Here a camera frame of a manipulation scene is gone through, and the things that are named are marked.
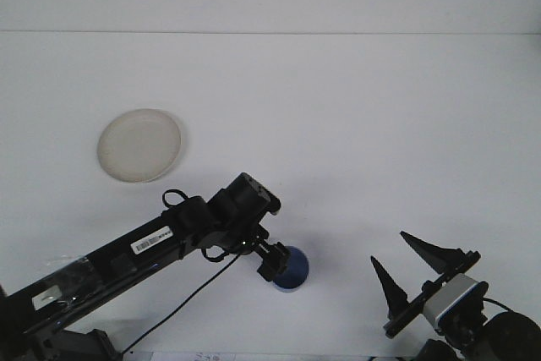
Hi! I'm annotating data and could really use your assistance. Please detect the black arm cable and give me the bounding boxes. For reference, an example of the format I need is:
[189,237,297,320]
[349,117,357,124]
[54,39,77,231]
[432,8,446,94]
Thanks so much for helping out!
[120,246,257,356]
[483,297,519,314]

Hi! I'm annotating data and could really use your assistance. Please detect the white printed paper sheet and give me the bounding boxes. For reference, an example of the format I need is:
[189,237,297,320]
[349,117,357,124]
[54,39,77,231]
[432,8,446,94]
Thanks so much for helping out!
[150,351,223,361]

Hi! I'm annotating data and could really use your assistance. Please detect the pale round plate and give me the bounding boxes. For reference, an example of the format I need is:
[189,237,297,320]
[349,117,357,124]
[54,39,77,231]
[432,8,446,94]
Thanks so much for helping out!
[96,107,186,185]

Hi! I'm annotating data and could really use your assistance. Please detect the pale blue cup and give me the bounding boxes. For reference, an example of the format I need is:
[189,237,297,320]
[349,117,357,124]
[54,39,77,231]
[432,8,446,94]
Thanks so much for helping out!
[270,245,310,295]

